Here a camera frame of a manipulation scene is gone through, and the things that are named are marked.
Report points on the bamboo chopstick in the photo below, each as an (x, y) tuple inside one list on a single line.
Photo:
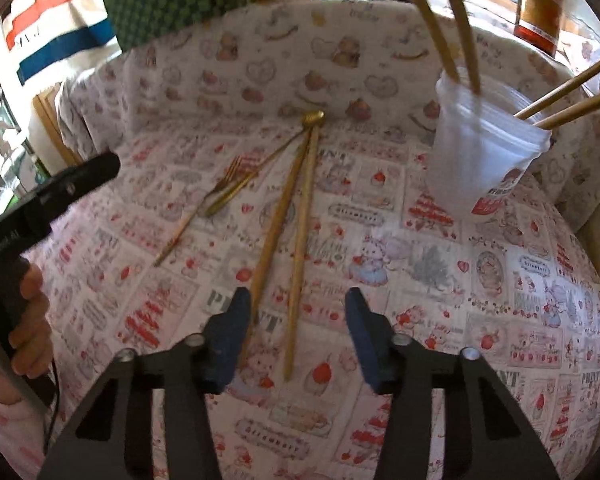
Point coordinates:
[(438, 39), (559, 92), (467, 42), (302, 236), (570, 114), (271, 240)]

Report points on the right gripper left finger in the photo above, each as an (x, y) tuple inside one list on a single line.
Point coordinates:
[(109, 435)]

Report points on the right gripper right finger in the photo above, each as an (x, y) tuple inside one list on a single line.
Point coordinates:
[(486, 433)]

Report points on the translucent plastic cup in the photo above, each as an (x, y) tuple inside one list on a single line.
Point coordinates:
[(481, 149)]

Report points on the person's left hand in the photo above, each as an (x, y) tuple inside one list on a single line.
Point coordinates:
[(31, 338)]

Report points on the printed tablecloth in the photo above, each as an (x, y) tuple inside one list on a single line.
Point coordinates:
[(137, 264)]

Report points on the red capped sauce bottle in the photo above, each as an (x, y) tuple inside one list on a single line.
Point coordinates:
[(538, 23)]

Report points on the striped curtain cloth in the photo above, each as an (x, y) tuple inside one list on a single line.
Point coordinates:
[(40, 33)]

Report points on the gold spoon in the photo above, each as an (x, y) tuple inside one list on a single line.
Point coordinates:
[(309, 120)]

